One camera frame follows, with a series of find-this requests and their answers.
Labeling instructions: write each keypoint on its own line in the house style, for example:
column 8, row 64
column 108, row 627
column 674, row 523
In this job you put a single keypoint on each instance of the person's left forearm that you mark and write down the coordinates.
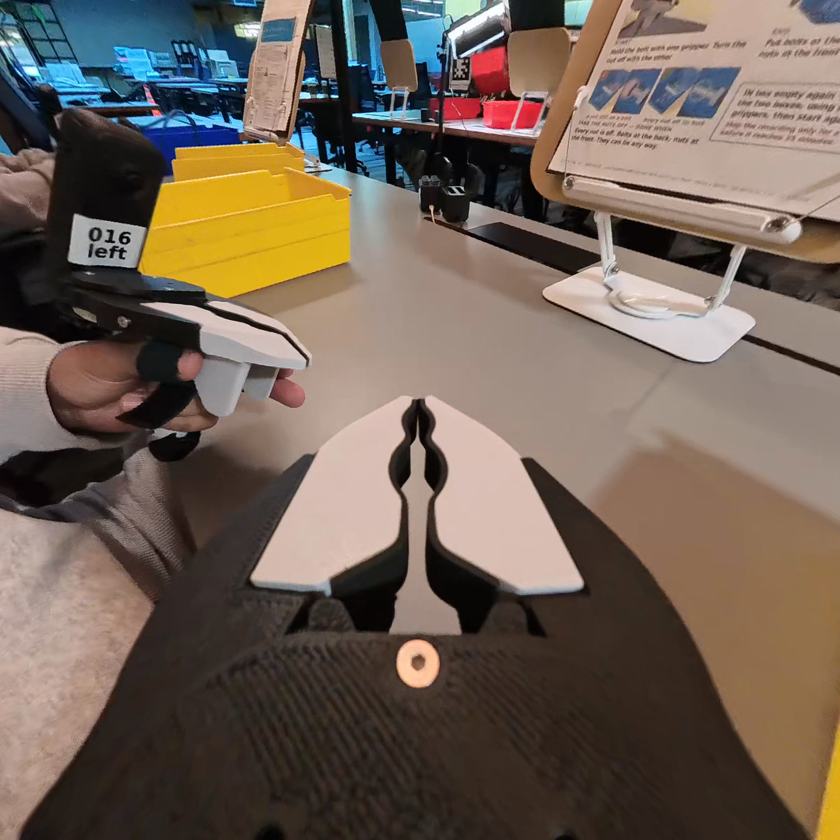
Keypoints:
column 26, row 394

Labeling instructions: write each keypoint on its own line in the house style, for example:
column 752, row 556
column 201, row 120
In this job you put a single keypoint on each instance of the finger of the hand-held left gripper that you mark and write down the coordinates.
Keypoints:
column 275, row 328
column 243, row 341

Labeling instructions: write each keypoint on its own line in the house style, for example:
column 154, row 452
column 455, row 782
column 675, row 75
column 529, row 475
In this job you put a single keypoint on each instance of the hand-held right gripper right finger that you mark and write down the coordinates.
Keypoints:
column 499, row 518

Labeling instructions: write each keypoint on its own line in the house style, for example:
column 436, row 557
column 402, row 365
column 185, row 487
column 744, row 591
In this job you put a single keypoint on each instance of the white light bar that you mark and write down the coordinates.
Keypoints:
column 479, row 29

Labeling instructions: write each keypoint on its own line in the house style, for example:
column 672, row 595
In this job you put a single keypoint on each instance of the white instruction sheet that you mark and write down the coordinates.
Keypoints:
column 722, row 98

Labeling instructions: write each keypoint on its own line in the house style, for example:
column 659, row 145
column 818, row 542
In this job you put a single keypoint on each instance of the grey desk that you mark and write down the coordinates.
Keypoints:
column 459, row 328

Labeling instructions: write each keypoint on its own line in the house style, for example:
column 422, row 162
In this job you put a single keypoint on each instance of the blue plastic bin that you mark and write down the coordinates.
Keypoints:
column 190, row 141

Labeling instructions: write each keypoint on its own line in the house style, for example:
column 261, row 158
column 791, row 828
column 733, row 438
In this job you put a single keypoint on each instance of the person's left hand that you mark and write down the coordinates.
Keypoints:
column 92, row 387

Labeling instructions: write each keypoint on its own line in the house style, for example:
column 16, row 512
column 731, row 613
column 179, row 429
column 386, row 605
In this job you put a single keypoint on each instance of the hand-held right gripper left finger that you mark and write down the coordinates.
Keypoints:
column 334, row 518

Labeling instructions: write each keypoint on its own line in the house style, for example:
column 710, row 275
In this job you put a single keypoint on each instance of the wooden work table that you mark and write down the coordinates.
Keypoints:
column 426, row 124

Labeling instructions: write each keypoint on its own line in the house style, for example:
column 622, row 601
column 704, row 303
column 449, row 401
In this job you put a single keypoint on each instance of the red plastic bin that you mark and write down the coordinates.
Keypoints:
column 489, row 72
column 508, row 115
column 456, row 107

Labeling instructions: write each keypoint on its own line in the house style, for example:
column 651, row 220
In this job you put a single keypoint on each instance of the document stand with white base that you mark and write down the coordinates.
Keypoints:
column 399, row 62
column 656, row 321
column 275, row 79
column 538, row 59

